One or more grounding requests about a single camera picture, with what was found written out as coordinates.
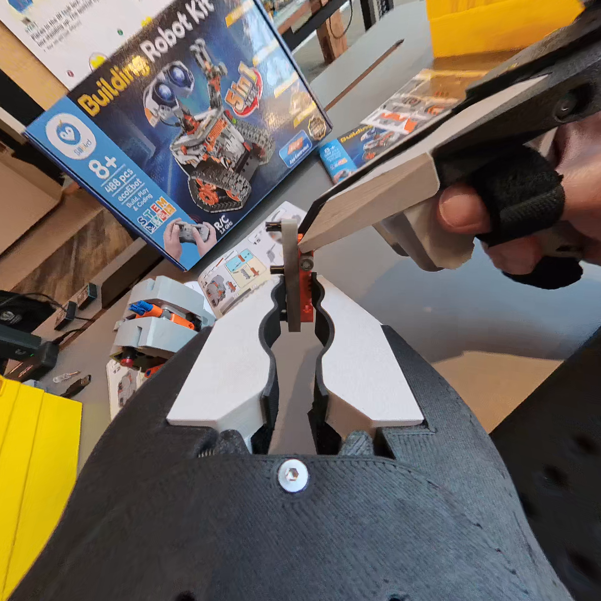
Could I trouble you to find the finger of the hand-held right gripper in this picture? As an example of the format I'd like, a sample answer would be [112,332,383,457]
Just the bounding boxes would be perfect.
[297,73,551,255]

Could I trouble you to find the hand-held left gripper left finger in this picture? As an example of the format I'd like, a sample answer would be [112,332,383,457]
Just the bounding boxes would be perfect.
[166,276,285,452]

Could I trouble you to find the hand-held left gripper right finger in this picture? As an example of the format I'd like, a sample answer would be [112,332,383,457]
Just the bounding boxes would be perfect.
[310,275,425,442]

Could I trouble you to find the grey building-block robot model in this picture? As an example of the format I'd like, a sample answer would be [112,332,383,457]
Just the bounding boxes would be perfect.
[109,276,217,382]

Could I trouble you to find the grey beam with orange rack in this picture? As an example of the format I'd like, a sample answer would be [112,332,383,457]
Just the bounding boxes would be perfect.
[265,218,316,333]

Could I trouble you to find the person's right hand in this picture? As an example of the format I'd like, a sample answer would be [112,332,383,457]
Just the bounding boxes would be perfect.
[438,114,601,278]

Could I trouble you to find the dark printed leaflet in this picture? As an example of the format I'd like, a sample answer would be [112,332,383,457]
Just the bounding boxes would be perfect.
[319,124,400,185]

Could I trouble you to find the yellow storage bin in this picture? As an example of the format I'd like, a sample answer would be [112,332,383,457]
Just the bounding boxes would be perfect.
[425,0,588,58]
[0,375,83,601]

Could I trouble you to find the orange and white sticker sheet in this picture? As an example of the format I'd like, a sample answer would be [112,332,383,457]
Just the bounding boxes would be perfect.
[364,69,470,138]

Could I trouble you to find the white instruction booklet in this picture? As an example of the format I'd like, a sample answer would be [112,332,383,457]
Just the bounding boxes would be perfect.
[105,202,309,421]

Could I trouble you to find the black usb stick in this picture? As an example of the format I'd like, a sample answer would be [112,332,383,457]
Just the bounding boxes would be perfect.
[60,374,93,399]

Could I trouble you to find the wooden table leg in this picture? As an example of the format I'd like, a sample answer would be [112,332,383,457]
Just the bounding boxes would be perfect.
[317,0,349,64]

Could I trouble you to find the black charger box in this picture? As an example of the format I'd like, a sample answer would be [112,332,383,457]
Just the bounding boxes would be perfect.
[0,324,60,382]

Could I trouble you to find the blue robot kit box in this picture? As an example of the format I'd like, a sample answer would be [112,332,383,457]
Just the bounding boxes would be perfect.
[23,0,334,272]

